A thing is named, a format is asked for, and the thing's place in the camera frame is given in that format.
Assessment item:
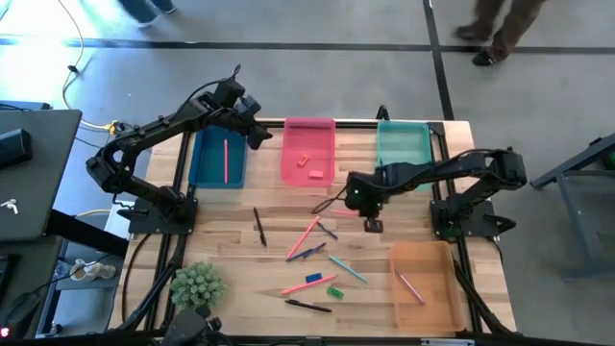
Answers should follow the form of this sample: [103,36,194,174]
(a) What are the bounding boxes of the light purple pen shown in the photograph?
[394,270,427,306]

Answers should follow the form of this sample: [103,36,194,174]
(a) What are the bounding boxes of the black computer mouse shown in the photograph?
[0,290,42,337]

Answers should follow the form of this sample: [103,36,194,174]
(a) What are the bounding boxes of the teal pen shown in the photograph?
[328,255,369,284]

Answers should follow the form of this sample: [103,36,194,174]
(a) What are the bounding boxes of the blue plastic bin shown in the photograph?
[187,125,250,189]

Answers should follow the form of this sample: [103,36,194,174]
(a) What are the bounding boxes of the orange plastic bin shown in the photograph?
[388,239,466,334]

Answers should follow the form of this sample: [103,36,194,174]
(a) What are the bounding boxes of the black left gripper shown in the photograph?
[210,79,274,151]

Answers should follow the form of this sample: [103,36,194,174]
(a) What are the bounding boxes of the black side desk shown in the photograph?
[0,209,131,346]

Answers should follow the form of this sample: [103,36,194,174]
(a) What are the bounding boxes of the grey metal stand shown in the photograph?
[529,133,615,283]

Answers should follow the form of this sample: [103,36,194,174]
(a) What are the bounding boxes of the person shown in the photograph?
[117,0,177,26]

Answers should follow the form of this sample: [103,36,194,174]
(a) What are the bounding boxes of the person's feet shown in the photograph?
[454,0,549,67]

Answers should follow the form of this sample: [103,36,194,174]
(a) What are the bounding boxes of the black aluminium table frame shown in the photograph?
[108,104,518,346]

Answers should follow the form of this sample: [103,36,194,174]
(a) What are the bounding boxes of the pink plastic bin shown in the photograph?
[280,117,337,188]

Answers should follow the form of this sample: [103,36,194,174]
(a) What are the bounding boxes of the black device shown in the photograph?
[158,306,227,346]

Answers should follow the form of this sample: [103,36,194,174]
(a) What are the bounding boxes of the dark grey laptop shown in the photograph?
[0,109,83,241]

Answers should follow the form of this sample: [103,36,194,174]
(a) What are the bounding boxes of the yellow cable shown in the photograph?
[56,0,121,136]

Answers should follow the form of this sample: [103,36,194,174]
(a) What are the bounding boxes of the teal plastic bin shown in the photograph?
[375,119,436,192]

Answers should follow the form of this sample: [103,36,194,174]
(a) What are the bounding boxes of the black pen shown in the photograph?
[252,206,268,248]
[283,298,333,314]

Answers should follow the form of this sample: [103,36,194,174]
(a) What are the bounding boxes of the white curled object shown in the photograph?
[69,258,117,283]

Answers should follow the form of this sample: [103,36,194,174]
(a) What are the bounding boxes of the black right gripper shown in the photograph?
[345,165,391,235]

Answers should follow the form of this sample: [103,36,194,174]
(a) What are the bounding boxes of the green artificial plant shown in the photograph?
[169,260,228,312]

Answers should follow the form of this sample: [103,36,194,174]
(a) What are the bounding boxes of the black box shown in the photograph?
[0,128,34,170]

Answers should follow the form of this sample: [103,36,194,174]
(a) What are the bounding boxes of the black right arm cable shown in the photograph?
[310,185,350,216]

